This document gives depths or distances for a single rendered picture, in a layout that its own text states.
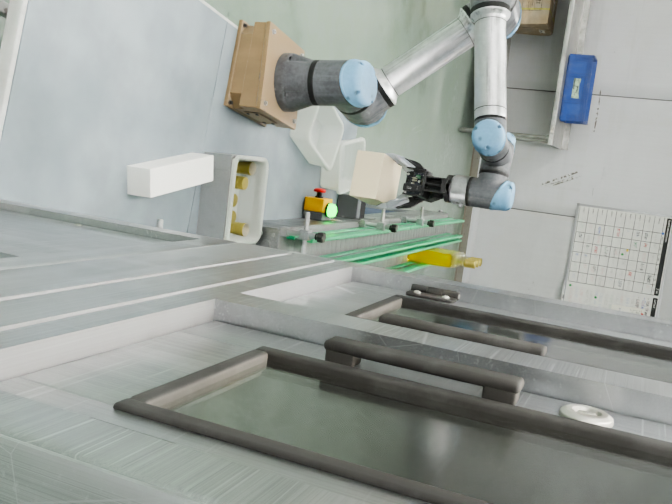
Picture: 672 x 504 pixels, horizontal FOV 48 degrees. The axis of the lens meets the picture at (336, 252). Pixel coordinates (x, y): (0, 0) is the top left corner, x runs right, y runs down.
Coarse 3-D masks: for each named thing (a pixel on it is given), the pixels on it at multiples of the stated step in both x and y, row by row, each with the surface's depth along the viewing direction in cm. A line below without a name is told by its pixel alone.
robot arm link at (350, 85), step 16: (320, 64) 188; (336, 64) 187; (352, 64) 186; (368, 64) 188; (320, 80) 187; (336, 80) 186; (352, 80) 184; (368, 80) 189; (320, 96) 189; (336, 96) 187; (352, 96) 186; (368, 96) 189; (352, 112) 195
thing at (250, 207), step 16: (240, 160) 186; (256, 160) 190; (256, 176) 196; (240, 192) 198; (256, 192) 197; (240, 208) 198; (256, 208) 197; (256, 224) 198; (240, 240) 189; (256, 240) 196
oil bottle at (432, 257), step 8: (408, 256) 311; (416, 256) 309; (424, 256) 308; (432, 256) 307; (440, 256) 305; (448, 256) 304; (456, 256) 304; (432, 264) 307; (440, 264) 306; (448, 264) 304; (456, 264) 304; (464, 264) 303; (472, 264) 302
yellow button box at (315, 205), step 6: (306, 198) 239; (312, 198) 239; (318, 198) 238; (324, 198) 240; (306, 204) 239; (312, 204) 239; (318, 204) 238; (324, 204) 238; (306, 210) 240; (312, 210) 239; (318, 210) 238; (324, 210) 238; (312, 216) 239; (318, 216) 238; (324, 216) 239
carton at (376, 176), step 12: (360, 156) 195; (372, 156) 194; (384, 156) 193; (360, 168) 195; (372, 168) 193; (384, 168) 194; (396, 168) 203; (360, 180) 194; (372, 180) 193; (384, 180) 196; (396, 180) 205; (360, 192) 194; (372, 192) 193; (384, 192) 198; (396, 192) 207; (372, 204) 209
